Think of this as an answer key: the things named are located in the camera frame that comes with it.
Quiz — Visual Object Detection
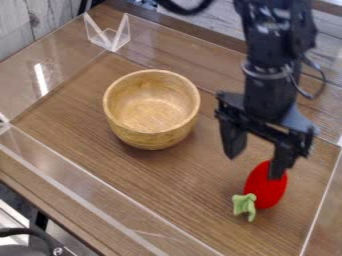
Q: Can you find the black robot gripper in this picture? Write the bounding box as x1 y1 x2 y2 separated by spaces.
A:
215 63 319 180

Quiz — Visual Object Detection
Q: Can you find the red felt strawberry toy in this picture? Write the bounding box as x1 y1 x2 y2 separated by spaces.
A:
231 160 288 222

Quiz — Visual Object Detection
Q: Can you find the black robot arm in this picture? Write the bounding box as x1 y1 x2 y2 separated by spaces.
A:
215 0 319 180

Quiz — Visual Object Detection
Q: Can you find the light wooden bowl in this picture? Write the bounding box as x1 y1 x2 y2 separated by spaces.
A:
103 69 200 150

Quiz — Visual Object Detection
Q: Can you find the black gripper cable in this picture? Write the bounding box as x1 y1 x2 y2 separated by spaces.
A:
291 54 327 100

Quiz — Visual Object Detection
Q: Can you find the clear acrylic tray enclosure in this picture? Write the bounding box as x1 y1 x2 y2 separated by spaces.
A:
0 7 342 256

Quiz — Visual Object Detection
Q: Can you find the black table leg bracket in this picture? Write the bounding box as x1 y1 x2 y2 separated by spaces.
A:
28 209 77 256

